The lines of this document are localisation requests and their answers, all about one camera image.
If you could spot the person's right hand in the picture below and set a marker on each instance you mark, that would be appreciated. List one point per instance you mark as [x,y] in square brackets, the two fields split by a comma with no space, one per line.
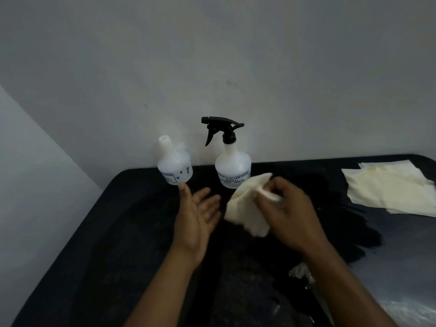
[293,221]

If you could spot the person's left hand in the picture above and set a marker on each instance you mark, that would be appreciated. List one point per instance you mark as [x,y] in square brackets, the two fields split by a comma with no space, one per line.
[190,231]

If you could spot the white paper wipe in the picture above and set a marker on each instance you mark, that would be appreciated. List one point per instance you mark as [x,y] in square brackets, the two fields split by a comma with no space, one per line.
[242,207]

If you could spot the white plastic spray bottle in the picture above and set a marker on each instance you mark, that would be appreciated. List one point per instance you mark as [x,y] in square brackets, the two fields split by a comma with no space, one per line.
[173,160]
[233,163]

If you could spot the person's right forearm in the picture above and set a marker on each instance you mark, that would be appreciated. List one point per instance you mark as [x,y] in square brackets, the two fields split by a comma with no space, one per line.
[344,289]

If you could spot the person's left forearm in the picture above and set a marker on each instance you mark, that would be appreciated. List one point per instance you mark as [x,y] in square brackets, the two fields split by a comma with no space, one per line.
[160,296]

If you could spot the stained cream paper wipe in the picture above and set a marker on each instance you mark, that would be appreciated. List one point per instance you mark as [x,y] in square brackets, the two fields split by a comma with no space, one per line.
[391,190]

